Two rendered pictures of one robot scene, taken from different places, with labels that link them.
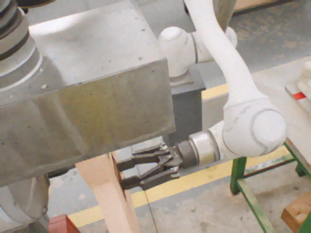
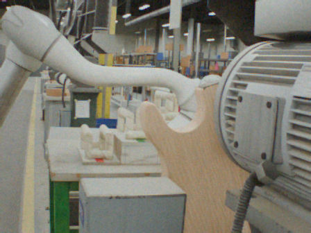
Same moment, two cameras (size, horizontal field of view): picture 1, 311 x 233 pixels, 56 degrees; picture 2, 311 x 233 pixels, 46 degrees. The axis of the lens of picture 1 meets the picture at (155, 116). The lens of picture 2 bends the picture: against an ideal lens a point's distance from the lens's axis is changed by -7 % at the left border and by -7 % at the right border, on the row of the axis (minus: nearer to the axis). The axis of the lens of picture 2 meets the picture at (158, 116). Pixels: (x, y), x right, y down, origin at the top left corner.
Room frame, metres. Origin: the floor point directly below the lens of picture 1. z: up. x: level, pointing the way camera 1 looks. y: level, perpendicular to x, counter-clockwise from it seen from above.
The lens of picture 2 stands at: (0.72, 0.97, 1.31)
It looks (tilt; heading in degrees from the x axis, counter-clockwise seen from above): 7 degrees down; 261
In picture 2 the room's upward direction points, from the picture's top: 4 degrees clockwise
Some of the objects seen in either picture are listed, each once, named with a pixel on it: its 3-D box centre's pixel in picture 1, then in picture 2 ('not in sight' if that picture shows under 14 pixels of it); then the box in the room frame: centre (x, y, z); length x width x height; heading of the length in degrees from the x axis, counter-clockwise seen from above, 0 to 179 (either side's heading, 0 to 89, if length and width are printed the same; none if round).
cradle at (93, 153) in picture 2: (307, 90); (98, 154); (0.71, -0.55, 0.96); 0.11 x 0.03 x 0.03; 9
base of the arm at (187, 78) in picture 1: (170, 72); not in sight; (1.22, -0.12, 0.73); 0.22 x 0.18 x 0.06; 91
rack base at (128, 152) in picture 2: not in sight; (133, 145); (0.56, -0.66, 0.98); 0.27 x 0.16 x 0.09; 99
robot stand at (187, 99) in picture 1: (178, 118); not in sight; (1.22, -0.14, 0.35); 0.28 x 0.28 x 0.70; 1
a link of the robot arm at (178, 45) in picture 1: (173, 50); not in sight; (1.22, -0.15, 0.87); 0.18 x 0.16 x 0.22; 92
